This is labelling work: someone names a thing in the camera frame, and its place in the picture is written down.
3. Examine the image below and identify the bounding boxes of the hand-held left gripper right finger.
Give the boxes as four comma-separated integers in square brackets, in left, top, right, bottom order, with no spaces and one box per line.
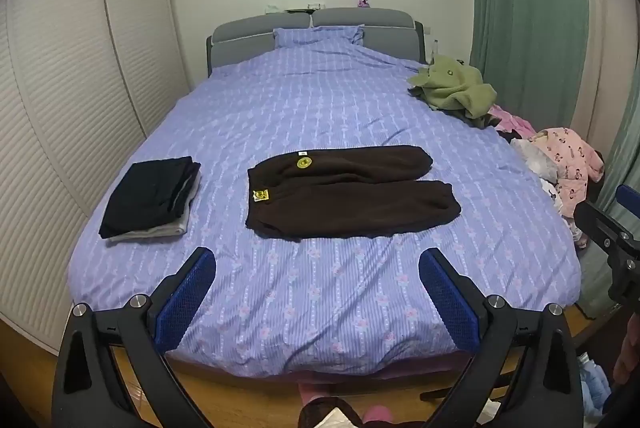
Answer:
[418,248,586,428]

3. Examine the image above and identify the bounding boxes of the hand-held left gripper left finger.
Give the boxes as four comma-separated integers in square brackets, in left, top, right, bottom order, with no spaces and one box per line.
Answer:
[51,246,217,428]

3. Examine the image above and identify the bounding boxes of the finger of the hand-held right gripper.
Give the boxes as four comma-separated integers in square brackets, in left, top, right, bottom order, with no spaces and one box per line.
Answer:
[616,184,640,211]
[573,200,640,259]

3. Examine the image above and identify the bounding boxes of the brown fleece pants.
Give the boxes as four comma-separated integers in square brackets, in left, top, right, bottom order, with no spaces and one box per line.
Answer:
[245,145,462,240]

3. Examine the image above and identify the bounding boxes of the person's right hand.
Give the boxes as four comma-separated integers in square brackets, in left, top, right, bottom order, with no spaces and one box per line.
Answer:
[614,314,640,385]

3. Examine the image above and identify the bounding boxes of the grey folded cloth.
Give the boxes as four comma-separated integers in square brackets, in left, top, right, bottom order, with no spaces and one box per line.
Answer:
[107,173,203,243]

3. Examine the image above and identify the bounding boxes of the pink patterned pajamas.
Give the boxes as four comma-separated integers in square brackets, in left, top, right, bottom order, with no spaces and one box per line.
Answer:
[530,127,605,216]

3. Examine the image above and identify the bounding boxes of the white crumpled cloth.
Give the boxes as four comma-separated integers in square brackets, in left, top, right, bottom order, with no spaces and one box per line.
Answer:
[510,138,558,189]

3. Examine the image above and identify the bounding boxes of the light blue cloth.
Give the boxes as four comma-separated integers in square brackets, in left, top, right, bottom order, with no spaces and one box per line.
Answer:
[580,353,613,414]

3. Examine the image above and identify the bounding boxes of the black folded clothes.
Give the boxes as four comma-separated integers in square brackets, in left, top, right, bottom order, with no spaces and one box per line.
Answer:
[98,156,202,240]

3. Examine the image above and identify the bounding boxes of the pink crumpled clothes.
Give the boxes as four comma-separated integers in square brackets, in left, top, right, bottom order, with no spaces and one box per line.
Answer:
[487,104,537,144]

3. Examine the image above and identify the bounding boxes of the green hoodie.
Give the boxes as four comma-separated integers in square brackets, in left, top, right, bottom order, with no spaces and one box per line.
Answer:
[407,55,498,129]

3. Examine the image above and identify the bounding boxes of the bed with purple floral duvet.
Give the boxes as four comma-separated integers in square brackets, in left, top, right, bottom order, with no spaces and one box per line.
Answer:
[67,28,583,379]

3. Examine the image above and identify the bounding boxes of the white louvred wardrobe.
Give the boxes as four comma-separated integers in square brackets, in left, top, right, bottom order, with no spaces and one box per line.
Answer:
[0,0,193,354]

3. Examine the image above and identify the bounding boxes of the purple floral pillow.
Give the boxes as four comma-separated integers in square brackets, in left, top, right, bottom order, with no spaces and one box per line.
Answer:
[272,25,366,49]

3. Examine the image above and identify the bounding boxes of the grey padded headboard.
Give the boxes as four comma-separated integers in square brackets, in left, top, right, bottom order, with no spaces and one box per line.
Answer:
[206,7,426,81]

